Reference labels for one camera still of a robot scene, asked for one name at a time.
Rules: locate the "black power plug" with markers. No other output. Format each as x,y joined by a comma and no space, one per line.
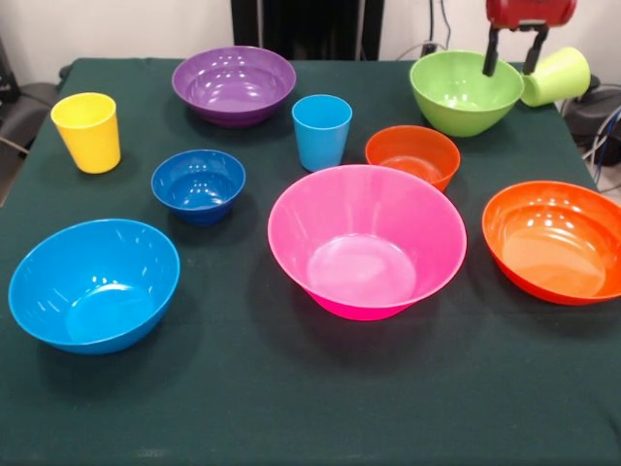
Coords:
429,50

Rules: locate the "yellow cup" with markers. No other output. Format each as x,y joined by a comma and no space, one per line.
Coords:
89,141

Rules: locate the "small orange bowl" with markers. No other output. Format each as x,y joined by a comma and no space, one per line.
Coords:
412,150

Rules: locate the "purple bowl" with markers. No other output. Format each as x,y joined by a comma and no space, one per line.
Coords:
233,87

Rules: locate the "light blue cup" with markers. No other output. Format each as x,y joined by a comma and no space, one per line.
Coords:
320,141

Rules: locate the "small dark blue bowl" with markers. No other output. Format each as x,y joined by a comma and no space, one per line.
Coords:
199,189

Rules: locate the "large light blue bowl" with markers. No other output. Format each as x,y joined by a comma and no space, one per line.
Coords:
92,286

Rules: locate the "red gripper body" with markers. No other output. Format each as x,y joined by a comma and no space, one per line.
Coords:
529,9

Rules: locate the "green bowl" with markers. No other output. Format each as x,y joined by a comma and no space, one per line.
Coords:
451,97

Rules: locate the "grey chair base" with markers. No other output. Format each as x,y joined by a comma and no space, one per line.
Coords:
597,111
24,111

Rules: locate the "dark green table cloth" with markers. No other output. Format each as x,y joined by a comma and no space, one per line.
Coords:
291,388

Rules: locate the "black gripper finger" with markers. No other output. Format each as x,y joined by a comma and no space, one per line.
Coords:
491,53
536,48

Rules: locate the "large pink bowl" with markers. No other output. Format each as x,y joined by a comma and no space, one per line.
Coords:
364,242

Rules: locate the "light green cup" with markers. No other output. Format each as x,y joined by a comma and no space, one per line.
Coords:
558,77

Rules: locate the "large orange bowl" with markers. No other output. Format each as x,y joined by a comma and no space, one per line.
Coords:
553,242

